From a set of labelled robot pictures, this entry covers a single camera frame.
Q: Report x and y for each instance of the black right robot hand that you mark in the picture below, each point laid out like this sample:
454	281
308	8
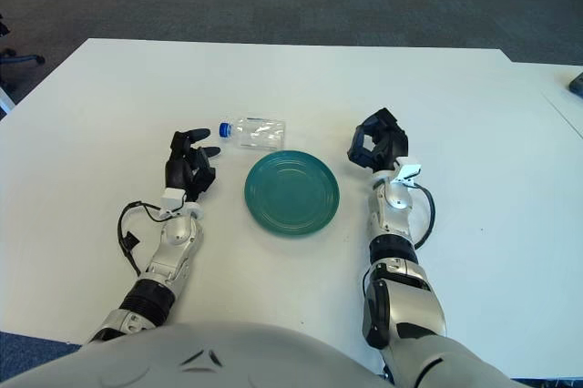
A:
391	142

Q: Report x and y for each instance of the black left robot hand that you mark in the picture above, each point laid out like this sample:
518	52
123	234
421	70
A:
180	171

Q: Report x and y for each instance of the clear bottle with blue cap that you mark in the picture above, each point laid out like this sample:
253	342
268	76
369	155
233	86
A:
259	133

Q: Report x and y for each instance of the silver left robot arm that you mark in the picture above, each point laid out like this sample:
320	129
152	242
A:
175	233

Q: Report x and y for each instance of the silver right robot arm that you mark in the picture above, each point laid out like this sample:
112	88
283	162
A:
410	310

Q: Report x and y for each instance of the green round plate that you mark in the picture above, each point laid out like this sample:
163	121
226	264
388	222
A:
291	197

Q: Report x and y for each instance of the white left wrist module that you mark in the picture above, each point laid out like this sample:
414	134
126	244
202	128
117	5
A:
173	197

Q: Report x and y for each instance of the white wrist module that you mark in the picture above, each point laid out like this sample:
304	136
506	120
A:
407	169
173	197

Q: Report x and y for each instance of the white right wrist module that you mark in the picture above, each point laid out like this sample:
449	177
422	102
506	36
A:
407	169

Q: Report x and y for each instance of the grey robot torso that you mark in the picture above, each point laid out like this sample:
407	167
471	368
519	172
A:
182	360

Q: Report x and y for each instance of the white table leg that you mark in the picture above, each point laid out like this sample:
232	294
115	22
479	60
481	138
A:
3	96

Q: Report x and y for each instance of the dark flat device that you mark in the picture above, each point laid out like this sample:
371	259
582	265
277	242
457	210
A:
576	84

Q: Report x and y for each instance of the black office chair blue base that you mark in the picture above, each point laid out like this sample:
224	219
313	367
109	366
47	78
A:
18	59

